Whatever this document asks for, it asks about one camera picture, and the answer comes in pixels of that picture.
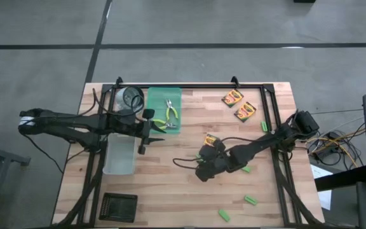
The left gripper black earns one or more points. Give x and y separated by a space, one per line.
132 125

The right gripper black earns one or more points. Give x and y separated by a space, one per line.
221 162

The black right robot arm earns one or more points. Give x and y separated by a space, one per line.
265 143

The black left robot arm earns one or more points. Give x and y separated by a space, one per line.
75 122

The teal translucent plastic bin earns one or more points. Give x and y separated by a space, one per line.
157 98

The grey cylindrical pen holder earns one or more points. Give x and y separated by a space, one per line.
127 95

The white translucent plastic bin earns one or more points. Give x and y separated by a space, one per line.
119 156

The black mesh tray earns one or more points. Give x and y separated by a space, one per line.
117 208

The white paper sheet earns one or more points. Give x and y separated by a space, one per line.
324 197

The black floor beam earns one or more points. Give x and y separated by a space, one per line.
335 181

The black floor box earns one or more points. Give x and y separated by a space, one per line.
303 1

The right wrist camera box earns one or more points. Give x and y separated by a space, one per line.
206 152

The black frame clamp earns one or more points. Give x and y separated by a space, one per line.
118 81
234 81

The black aluminium table frame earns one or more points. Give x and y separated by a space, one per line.
202 86

